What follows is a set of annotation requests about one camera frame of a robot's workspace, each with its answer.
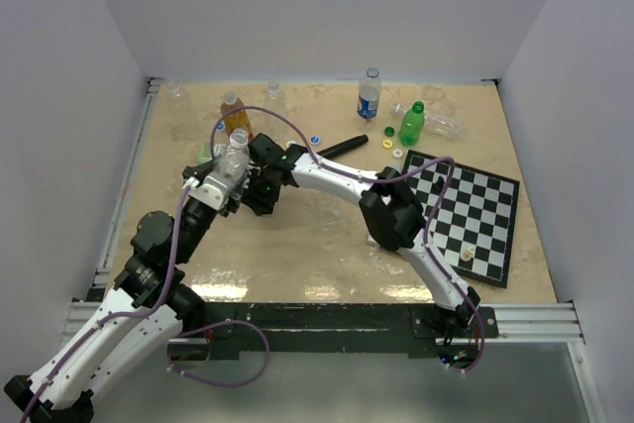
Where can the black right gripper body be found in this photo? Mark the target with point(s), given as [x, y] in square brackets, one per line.
[262, 190]

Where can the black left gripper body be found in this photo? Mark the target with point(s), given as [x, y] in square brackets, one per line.
[197, 220]

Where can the clear crushed bottle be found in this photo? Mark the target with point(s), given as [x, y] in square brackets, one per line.
[233, 162]

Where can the clear plastic bottle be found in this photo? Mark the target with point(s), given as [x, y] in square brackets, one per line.
[276, 102]

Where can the green tea label bottle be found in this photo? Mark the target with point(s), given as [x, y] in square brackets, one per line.
[206, 154]

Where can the gold label drink bottle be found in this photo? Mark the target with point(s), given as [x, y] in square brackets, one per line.
[235, 116]

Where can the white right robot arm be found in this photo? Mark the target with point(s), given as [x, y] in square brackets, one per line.
[393, 215]

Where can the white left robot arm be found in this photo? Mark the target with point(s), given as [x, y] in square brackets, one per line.
[147, 306]

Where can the clear bottle back left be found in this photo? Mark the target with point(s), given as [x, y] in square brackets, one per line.
[181, 107]

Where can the blue label water bottle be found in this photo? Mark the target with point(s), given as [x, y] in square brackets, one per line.
[369, 94]

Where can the green plastic bottle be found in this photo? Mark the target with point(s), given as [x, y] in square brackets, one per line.
[412, 125]

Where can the clear bottle lying right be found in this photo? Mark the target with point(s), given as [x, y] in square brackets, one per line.
[435, 122]

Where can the black microphone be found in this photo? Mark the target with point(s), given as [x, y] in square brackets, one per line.
[344, 147]

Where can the white microphone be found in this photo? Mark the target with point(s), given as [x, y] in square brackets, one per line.
[389, 172]

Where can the black white chessboard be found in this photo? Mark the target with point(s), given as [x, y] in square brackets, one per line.
[479, 209]

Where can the cream chess piece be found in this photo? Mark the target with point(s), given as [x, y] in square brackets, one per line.
[468, 254]

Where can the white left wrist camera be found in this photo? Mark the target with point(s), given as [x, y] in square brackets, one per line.
[206, 187]

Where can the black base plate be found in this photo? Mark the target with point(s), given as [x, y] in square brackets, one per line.
[415, 330]

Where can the aluminium frame rail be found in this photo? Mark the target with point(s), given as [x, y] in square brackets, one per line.
[517, 324]

